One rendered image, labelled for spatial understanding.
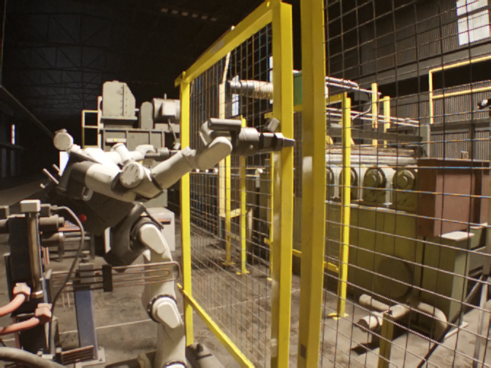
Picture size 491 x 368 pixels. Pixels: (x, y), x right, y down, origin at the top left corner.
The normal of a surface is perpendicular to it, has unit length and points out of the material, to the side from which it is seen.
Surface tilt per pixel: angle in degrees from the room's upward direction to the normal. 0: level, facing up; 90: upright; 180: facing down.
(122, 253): 90
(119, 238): 90
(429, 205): 90
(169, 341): 90
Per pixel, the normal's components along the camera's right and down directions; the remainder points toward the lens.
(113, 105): 0.46, 0.05
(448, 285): -0.89, 0.03
